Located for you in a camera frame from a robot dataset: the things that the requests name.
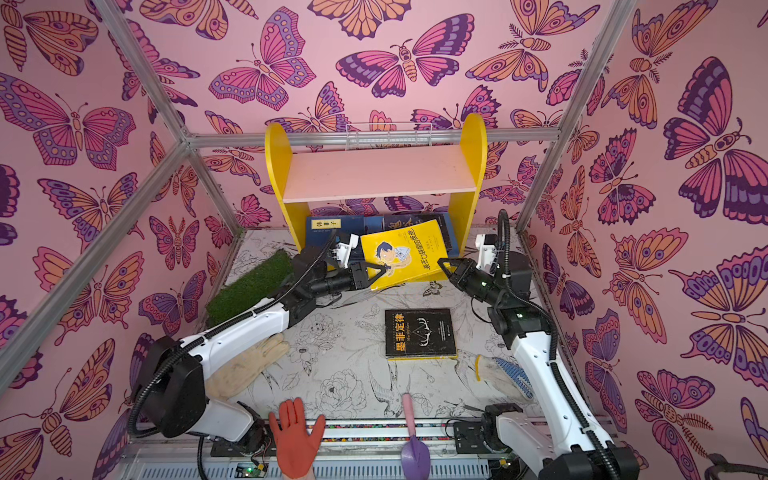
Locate purple pink garden trowel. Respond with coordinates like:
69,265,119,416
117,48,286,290
401,393,431,480

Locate green artificial grass mat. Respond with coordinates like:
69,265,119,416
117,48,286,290
206,249,293,328

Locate red rubber glove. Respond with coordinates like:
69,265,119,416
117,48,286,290
268,398,326,479

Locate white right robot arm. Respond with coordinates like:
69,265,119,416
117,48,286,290
438,251,640,479

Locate yellow cartoon boy book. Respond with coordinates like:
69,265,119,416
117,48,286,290
360,220,448,290

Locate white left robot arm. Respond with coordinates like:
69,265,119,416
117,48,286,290
127,247,383,446

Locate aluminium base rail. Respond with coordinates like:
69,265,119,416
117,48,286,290
115,417,536,479

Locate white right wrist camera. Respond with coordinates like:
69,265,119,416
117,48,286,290
475,234,498,275

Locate aluminium frame post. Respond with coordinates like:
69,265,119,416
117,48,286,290
516,0,637,233

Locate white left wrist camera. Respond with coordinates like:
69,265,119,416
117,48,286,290
333,232,359,269

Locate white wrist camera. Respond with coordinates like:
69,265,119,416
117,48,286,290
333,232,359,269
475,234,498,275

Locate black notebook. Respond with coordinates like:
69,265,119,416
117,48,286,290
384,308,458,361

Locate yellow pink blue bookshelf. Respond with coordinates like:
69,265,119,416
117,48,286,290
264,114,488,253

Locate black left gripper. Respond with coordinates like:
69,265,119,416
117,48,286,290
305,264,385,304

